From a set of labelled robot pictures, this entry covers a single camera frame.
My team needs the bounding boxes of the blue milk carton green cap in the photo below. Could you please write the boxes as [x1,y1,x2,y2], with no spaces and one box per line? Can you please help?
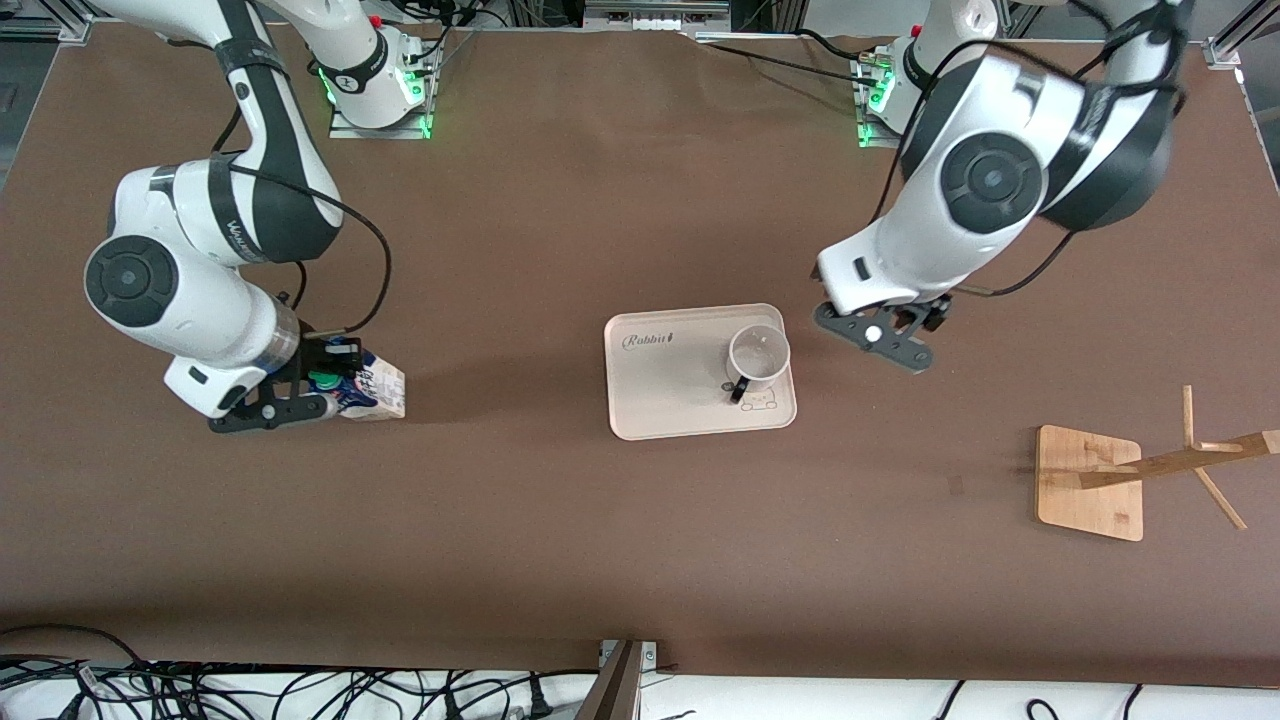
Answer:
[305,340,408,423]

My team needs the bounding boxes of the white cup black handle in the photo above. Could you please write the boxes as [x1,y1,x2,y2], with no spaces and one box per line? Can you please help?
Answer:
[725,325,792,405]

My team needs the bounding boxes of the wooden cup rack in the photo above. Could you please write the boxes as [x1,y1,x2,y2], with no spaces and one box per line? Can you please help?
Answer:
[1035,385,1280,543]

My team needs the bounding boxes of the beige rabbit print tray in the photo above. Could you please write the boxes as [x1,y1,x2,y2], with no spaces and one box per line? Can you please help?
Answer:
[604,303,798,441]

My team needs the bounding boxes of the grey power strip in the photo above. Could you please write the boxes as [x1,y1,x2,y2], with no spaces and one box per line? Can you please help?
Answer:
[583,0,733,31]

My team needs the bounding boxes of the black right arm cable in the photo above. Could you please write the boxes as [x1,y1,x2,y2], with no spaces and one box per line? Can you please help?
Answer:
[210,105,393,337]

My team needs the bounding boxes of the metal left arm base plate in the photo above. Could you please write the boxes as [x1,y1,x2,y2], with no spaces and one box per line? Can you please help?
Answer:
[853,55,916,151]

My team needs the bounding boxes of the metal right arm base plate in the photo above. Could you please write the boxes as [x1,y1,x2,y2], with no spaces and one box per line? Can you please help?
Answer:
[329,45,434,140]

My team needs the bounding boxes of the black cable on table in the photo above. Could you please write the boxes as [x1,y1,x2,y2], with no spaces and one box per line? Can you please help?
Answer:
[698,28,881,86]

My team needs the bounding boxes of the black cable tangle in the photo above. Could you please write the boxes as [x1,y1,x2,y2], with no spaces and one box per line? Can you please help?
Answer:
[0,625,601,720]

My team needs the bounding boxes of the metal table bracket post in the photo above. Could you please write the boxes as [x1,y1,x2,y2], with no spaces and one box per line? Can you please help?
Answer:
[578,640,659,720]

